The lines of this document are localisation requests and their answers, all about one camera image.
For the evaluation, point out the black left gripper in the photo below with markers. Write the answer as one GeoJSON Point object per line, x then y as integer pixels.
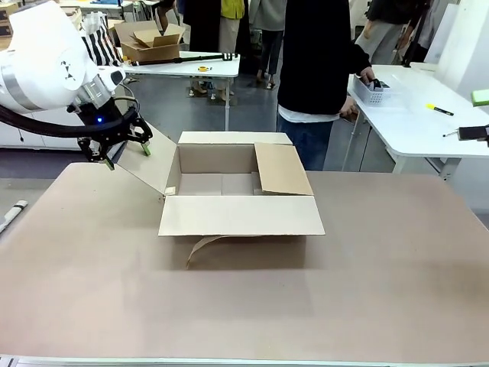
{"type": "Point", "coordinates": [101, 116]}

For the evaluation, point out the white board panel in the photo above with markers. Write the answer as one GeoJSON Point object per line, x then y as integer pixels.
{"type": "Point", "coordinates": [458, 46]}

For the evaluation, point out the white background table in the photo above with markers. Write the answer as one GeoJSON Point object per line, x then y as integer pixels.
{"type": "Point", "coordinates": [179, 69]}

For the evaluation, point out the black device with metal rod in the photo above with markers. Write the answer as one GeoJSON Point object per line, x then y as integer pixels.
{"type": "Point", "coordinates": [473, 133]}

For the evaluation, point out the person's left hand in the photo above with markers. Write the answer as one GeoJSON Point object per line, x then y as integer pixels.
{"type": "Point", "coordinates": [367, 74]}

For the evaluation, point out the person's left forearm black sleeve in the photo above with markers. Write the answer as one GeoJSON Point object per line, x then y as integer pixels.
{"type": "Point", "coordinates": [361, 57]}

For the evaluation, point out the green sponge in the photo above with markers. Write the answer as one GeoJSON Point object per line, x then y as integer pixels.
{"type": "Point", "coordinates": [480, 97]}

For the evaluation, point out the small black object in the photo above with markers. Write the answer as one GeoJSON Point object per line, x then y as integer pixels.
{"type": "Point", "coordinates": [378, 84]}

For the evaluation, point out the black white striped bag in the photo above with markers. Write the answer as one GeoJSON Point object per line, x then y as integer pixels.
{"type": "Point", "coordinates": [100, 46]}

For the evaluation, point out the white side table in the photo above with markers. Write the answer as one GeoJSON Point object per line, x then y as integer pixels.
{"type": "Point", "coordinates": [412, 126]}

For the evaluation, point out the small white plastic basket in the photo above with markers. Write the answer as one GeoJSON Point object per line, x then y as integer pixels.
{"type": "Point", "coordinates": [372, 95]}

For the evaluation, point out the white tube with black band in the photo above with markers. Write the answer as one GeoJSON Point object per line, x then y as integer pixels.
{"type": "Point", "coordinates": [11, 215]}

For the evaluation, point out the yellow tape roll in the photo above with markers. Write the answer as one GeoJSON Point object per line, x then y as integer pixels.
{"type": "Point", "coordinates": [202, 69]}

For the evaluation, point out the bystander in grey top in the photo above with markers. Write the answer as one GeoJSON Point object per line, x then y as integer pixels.
{"type": "Point", "coordinates": [269, 38]}

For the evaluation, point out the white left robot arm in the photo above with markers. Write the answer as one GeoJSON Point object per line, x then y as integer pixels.
{"type": "Point", "coordinates": [46, 57]}

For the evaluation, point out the person in black sweater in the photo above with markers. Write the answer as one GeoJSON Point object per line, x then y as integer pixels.
{"type": "Point", "coordinates": [313, 57]}

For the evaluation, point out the stacked brown cardboard boxes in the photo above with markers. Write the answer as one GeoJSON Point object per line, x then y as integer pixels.
{"type": "Point", "coordinates": [7, 23]}

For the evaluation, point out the black tripod pole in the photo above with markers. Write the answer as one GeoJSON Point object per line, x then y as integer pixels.
{"type": "Point", "coordinates": [183, 59]}

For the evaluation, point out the bystander in dark coat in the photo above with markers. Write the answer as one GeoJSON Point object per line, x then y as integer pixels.
{"type": "Point", "coordinates": [202, 26]}

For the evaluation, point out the white cabinet with wood top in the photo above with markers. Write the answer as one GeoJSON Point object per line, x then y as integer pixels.
{"type": "Point", "coordinates": [34, 137]}

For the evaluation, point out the bystander in grey trousers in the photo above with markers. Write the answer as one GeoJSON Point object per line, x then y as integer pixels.
{"type": "Point", "coordinates": [382, 34]}

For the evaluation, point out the yellow marker pen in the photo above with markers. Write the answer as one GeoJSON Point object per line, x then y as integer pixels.
{"type": "Point", "coordinates": [439, 109]}

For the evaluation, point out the bystander in yellow top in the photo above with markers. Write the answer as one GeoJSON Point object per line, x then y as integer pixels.
{"type": "Point", "coordinates": [231, 34]}

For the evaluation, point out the person's right hand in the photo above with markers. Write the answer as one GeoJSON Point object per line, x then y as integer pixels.
{"type": "Point", "coordinates": [347, 109]}

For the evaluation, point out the large brown cardboard box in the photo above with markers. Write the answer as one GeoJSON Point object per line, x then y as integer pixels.
{"type": "Point", "coordinates": [237, 218]}

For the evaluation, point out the open background cardboard carton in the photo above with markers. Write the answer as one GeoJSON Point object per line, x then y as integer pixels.
{"type": "Point", "coordinates": [153, 44]}

